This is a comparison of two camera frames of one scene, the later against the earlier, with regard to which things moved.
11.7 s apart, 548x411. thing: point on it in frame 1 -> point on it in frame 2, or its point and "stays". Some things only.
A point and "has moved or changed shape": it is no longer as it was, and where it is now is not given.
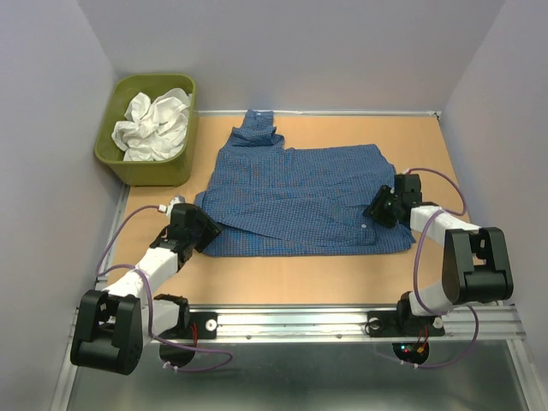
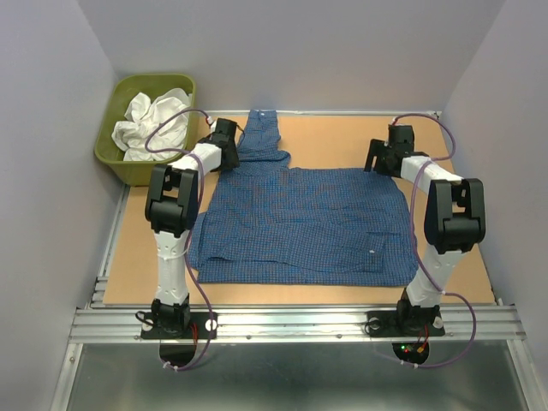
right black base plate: (402, 324) stays
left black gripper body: (191, 235) -> (234, 162)
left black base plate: (206, 324) stays
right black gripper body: (399, 200) -> (384, 166)
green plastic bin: (172, 172) stays
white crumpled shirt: (153, 130) stays
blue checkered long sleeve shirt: (271, 200) has moved or changed shape
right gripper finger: (384, 207) -> (376, 149)
